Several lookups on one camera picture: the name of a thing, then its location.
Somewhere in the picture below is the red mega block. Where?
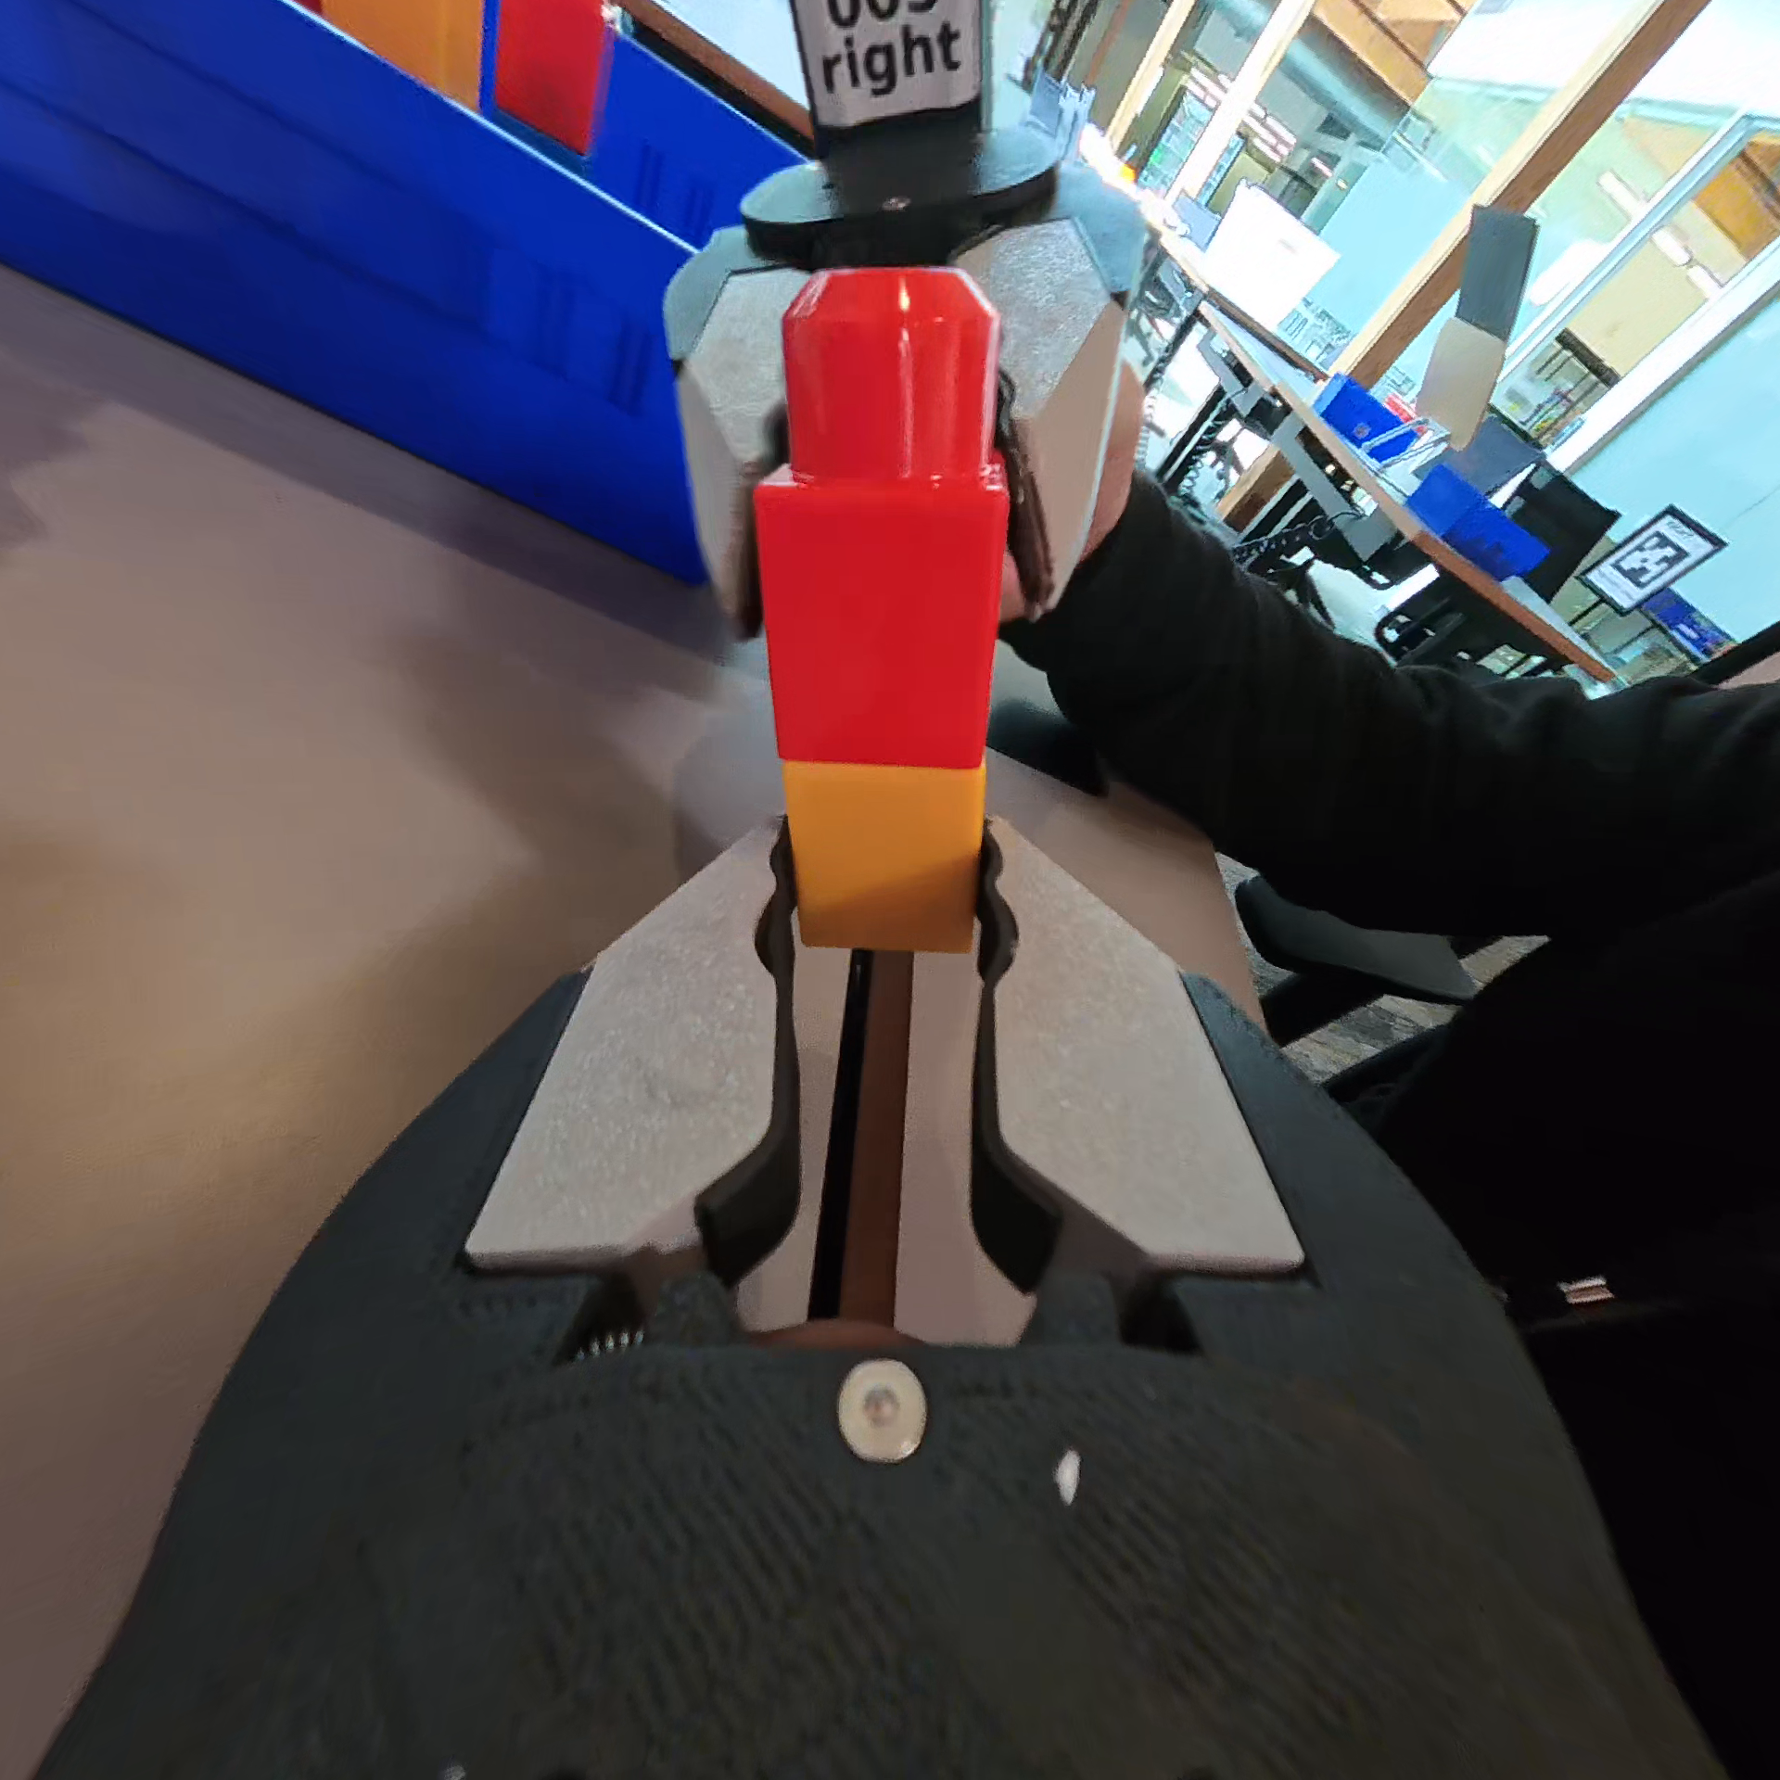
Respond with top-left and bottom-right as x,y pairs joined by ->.
750,266 -> 1013,769

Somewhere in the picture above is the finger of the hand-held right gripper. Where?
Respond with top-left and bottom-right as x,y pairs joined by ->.
976,223 -> 1145,621
673,272 -> 795,638

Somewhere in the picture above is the wooden top desk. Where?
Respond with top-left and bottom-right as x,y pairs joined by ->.
1195,298 -> 1621,682

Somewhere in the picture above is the framed marker sign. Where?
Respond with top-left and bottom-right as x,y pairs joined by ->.
1583,507 -> 1730,616

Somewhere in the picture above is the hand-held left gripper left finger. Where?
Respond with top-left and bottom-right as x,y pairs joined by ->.
467,817 -> 805,1309

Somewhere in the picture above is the group of built block towers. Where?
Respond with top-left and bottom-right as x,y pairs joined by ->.
319,0 -> 616,156

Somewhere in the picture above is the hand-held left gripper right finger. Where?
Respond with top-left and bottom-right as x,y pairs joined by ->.
971,817 -> 1309,1322

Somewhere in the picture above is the yellow mega block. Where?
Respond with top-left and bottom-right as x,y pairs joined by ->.
782,757 -> 990,953

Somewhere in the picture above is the black office chair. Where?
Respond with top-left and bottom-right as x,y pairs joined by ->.
1235,872 -> 1480,1045
1377,465 -> 1621,670

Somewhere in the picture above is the blue plastic storage bin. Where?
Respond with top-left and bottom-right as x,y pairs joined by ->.
1314,373 -> 1552,579
0,0 -> 812,587

